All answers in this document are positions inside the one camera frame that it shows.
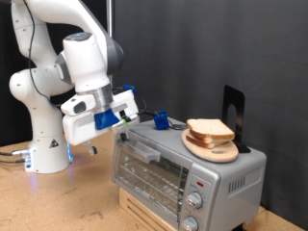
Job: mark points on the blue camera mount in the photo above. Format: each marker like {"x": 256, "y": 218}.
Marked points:
{"x": 106, "y": 119}

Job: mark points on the wooden block under oven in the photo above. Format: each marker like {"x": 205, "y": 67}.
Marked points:
{"x": 138, "y": 208}

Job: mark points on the silver oven knob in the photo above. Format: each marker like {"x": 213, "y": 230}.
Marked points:
{"x": 190, "y": 223}
{"x": 194, "y": 200}

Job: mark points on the metal fork with blue block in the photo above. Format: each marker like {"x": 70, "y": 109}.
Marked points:
{"x": 161, "y": 122}

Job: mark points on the red oven indicator light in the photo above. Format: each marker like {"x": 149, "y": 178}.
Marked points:
{"x": 200, "y": 184}

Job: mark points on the silver toaster oven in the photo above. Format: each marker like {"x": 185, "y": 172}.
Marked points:
{"x": 224, "y": 179}

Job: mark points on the metal pole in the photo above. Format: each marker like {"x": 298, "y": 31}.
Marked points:
{"x": 110, "y": 16}

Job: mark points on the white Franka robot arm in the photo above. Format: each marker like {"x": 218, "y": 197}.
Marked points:
{"x": 41, "y": 128}

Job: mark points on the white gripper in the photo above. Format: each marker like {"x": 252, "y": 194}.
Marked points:
{"x": 77, "y": 128}

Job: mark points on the round wooden cutting board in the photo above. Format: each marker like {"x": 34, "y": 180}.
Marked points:
{"x": 215, "y": 155}

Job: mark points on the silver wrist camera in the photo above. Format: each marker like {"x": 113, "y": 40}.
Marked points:
{"x": 126, "y": 123}

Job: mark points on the black metal bookend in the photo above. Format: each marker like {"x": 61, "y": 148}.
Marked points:
{"x": 239, "y": 102}

